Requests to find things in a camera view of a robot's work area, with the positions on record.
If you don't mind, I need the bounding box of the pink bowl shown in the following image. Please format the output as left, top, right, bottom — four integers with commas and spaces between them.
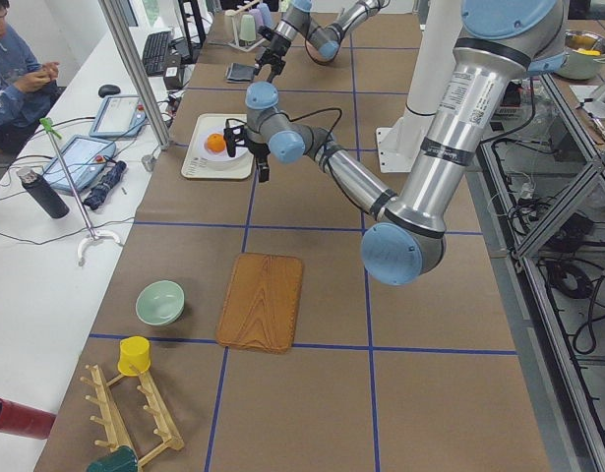
305, 41, 336, 66

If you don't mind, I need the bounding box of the red cylinder bottle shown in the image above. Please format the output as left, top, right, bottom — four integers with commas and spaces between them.
0, 398, 56, 440

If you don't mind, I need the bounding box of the orange fruit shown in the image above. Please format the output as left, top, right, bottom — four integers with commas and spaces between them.
205, 133, 226, 153

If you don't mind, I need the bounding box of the white stand with green clip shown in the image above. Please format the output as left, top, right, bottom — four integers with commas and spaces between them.
39, 118, 123, 266

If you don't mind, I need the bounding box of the steel pot with yellow items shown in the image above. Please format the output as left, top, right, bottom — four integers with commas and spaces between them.
555, 29, 605, 81

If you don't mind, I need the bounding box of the black computer mouse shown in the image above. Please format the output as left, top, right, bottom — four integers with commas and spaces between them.
97, 84, 121, 98

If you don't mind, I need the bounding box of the black water bottle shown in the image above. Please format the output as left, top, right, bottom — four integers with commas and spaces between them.
17, 166, 70, 219

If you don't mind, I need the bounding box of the folded dark blue umbrella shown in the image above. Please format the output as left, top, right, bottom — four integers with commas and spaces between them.
84, 160, 127, 210

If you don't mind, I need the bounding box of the cream bear tray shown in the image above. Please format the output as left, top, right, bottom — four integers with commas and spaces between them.
180, 113, 254, 180

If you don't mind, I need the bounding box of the green bowl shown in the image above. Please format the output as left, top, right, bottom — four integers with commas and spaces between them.
135, 280, 185, 326

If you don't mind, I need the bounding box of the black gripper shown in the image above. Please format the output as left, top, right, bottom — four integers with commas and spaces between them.
245, 133, 271, 183
254, 27, 290, 83

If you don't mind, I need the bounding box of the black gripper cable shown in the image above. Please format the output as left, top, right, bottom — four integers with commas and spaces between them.
286, 107, 343, 148

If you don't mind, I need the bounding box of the yellow cup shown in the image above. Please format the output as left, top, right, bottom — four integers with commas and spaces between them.
117, 336, 151, 377

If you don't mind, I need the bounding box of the teach pendant tablet near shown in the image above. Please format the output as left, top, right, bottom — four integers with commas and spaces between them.
43, 135, 116, 195

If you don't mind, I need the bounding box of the teach pendant tablet far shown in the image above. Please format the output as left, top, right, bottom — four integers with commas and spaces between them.
89, 94, 147, 139

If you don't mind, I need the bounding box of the black keyboard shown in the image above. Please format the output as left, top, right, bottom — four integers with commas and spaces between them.
141, 30, 172, 77

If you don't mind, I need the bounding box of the person in blue jacket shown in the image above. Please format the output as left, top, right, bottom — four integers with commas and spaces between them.
0, 1, 61, 154

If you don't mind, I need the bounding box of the teach pendant tablet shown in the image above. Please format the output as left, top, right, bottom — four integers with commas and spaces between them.
43, 135, 116, 195
89, 94, 147, 139

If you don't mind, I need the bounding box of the white cup rack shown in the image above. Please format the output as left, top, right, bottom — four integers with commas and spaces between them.
224, 1, 274, 52

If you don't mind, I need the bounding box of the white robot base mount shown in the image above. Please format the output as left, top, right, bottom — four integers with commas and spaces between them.
376, 0, 462, 173

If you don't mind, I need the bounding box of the purple cup on rack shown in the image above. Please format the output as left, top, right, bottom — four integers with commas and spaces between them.
248, 3, 273, 29

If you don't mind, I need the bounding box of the green cup on rack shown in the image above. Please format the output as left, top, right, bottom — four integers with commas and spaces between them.
239, 13, 257, 44

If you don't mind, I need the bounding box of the white round plate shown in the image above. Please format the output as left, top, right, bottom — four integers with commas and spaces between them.
197, 127, 249, 165

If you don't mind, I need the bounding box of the aluminium frame post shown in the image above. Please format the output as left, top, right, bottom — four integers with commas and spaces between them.
98, 0, 170, 150

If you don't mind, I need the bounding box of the grey folded cloth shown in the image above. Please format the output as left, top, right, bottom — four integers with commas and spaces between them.
225, 63, 255, 84

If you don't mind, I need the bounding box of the wooden cutting board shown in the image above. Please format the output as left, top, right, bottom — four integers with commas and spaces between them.
215, 253, 304, 354

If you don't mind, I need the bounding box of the dark green cup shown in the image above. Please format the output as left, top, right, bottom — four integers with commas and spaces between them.
86, 445, 139, 472

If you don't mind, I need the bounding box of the wooden mug rack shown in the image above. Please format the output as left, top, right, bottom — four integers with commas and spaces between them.
80, 364, 185, 471

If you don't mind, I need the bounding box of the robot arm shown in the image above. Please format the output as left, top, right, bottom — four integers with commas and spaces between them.
254, 0, 390, 83
245, 1, 569, 285

